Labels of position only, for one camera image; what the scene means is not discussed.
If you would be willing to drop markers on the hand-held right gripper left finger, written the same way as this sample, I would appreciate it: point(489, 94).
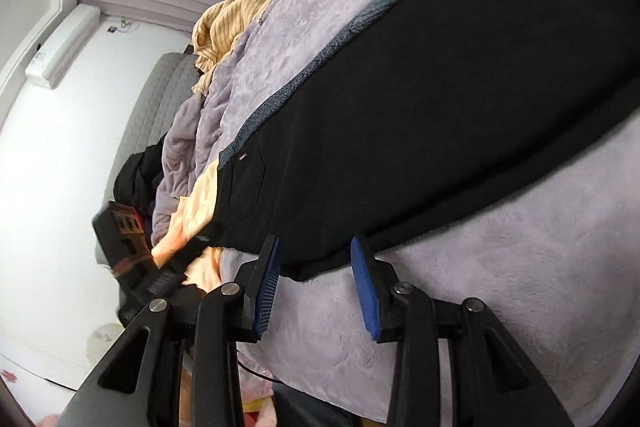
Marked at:
point(265, 289)

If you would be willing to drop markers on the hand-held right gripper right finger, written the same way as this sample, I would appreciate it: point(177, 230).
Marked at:
point(364, 292)

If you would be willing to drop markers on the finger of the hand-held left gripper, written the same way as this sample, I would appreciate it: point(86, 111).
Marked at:
point(181, 259)

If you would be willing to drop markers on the black pants patterned grey waistband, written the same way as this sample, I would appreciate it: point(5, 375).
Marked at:
point(450, 107)

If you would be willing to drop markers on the peach cloth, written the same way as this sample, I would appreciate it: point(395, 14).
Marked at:
point(192, 202)

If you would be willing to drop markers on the black clothing pile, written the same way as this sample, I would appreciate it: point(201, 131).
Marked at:
point(137, 179)

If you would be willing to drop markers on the grey quilted headboard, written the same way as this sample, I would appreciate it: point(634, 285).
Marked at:
point(150, 107)

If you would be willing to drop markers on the white air conditioner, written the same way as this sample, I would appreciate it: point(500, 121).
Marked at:
point(60, 47)

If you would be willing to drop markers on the yellow striped garment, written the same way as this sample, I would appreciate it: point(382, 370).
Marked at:
point(230, 22)

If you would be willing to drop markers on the lavender plush blanket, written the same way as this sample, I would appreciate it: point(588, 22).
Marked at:
point(325, 7)

